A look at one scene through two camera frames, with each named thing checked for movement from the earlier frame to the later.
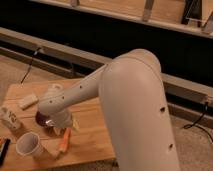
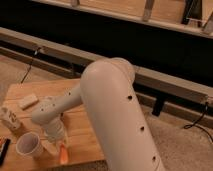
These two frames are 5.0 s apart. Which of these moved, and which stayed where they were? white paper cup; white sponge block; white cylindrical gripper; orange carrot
Moved: white cylindrical gripper; orange carrot
Stayed: white sponge block; white paper cup
